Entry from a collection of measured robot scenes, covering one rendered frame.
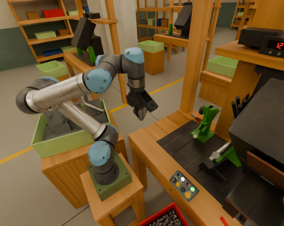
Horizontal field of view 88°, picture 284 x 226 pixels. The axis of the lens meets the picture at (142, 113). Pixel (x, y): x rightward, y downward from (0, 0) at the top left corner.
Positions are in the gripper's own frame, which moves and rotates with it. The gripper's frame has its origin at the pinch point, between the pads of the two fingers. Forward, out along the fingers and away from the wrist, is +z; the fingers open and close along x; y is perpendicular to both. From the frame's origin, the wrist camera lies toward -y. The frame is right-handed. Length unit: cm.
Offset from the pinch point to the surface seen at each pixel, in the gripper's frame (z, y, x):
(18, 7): -27, 673, -58
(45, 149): 41, 63, 51
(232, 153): 10.2, -40.6, -21.4
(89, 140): 45, 51, 20
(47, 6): -23, 665, -144
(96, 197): 42, 4, 38
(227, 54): -24, -15, -50
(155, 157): 37.4, -4.2, -5.8
